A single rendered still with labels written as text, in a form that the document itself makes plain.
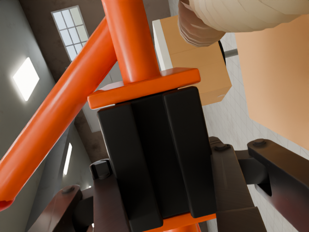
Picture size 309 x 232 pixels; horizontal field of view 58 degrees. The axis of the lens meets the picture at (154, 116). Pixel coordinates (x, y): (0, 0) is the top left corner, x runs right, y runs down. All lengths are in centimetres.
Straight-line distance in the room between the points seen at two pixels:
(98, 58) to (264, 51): 19
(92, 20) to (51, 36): 130
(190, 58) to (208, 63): 13
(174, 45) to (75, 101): 183
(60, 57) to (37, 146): 890
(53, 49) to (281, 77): 883
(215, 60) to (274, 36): 168
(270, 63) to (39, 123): 22
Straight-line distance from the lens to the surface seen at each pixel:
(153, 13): 865
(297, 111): 28
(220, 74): 194
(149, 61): 15
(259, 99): 36
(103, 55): 17
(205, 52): 198
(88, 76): 17
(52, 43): 898
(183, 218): 16
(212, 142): 18
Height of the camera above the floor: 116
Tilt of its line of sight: level
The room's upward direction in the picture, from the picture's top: 104 degrees counter-clockwise
